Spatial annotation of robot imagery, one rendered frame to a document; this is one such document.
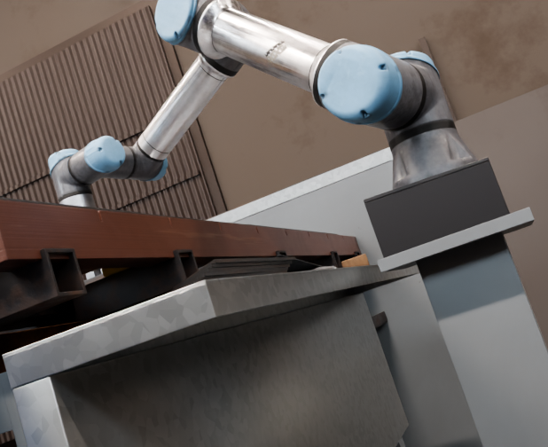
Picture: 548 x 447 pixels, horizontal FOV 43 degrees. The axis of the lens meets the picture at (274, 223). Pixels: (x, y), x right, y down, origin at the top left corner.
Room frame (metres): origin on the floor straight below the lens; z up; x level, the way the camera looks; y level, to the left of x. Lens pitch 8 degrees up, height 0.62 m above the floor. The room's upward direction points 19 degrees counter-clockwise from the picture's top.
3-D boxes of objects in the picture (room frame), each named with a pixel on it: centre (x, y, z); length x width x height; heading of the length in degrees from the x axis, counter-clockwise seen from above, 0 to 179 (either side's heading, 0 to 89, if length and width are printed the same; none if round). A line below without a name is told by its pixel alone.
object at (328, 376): (1.21, 0.05, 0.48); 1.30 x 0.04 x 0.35; 163
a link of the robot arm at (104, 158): (1.49, 0.31, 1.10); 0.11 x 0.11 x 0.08; 55
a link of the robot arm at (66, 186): (1.53, 0.40, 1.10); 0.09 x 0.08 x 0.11; 55
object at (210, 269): (0.86, 0.10, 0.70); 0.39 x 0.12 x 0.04; 163
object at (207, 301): (1.19, -0.03, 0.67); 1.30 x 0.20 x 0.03; 163
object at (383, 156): (2.56, -0.02, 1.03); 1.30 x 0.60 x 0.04; 73
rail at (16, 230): (1.42, 0.03, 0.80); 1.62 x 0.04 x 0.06; 163
